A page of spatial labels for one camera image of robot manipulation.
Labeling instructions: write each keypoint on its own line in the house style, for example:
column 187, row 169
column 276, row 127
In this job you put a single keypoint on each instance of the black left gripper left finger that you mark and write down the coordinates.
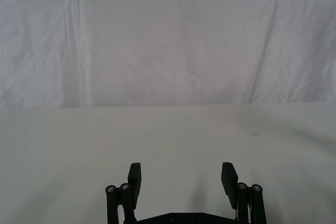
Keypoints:
column 134, row 182

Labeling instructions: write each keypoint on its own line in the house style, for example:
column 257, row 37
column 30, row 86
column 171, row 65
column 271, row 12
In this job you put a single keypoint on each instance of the wrinkled white backdrop cloth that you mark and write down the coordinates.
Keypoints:
column 157, row 45

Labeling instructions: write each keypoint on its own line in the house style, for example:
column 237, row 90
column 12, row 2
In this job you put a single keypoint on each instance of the white table cloth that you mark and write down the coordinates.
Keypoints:
column 168, row 140

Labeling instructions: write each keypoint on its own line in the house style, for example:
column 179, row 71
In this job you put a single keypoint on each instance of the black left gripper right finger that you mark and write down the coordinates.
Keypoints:
column 230, row 182

